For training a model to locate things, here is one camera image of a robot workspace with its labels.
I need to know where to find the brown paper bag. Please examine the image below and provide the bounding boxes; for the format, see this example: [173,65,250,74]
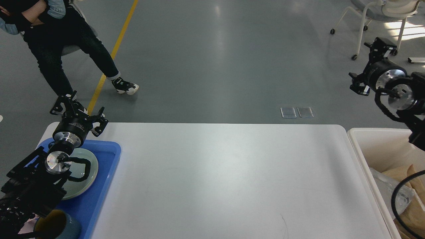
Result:
[383,165,425,238]

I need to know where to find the seated person legs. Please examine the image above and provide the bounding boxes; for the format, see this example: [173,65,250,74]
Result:
[1,0,139,96]

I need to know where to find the light green plate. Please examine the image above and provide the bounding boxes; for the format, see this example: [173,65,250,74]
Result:
[62,148,99,200]

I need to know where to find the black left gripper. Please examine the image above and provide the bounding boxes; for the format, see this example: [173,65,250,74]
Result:
[50,91,108,148]

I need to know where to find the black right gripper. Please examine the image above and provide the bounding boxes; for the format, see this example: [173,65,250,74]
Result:
[349,37,408,96]

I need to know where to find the dark teal mug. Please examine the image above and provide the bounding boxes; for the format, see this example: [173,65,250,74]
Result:
[34,209,82,239]

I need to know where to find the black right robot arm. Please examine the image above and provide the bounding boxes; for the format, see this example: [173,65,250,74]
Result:
[348,38,425,239]

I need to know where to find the white plastic bin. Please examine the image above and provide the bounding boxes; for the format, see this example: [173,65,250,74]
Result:
[347,128,425,239]

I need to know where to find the pink mug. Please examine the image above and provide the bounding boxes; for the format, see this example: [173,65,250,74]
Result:
[18,214,40,234]

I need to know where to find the grey floor plate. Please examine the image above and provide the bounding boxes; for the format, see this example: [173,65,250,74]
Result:
[297,107,314,118]
[280,107,297,119]

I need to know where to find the white office chair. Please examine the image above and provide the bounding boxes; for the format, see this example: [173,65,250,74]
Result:
[330,0,420,60]

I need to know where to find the aluminium foil tray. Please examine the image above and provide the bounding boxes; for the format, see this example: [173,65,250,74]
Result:
[369,167,416,219]

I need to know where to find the white bar on floor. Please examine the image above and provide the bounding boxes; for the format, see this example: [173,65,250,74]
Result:
[408,57,425,64]

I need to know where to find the blue plastic tray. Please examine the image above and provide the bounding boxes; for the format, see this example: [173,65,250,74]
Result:
[56,140,121,239]

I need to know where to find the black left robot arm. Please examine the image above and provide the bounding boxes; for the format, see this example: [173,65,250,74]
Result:
[0,91,108,239]

